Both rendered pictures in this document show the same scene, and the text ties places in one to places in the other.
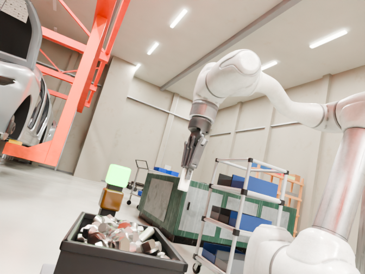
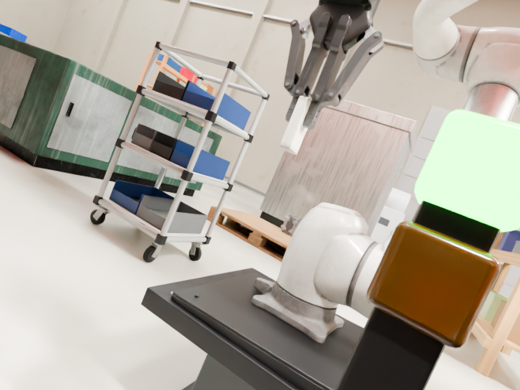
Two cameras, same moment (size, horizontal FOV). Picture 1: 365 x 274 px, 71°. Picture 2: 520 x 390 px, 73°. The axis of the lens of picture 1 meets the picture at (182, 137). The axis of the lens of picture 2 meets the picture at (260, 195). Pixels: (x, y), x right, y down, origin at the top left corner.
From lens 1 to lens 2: 56 cm
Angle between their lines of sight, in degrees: 44
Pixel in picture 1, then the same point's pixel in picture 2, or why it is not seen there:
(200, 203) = (91, 108)
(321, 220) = not seen: hidden behind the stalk
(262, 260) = (337, 264)
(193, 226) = (74, 144)
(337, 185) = not seen: hidden behind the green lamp
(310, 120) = (439, 48)
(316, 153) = (241, 62)
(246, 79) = not seen: outside the picture
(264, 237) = (343, 229)
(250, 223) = (206, 162)
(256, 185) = (227, 107)
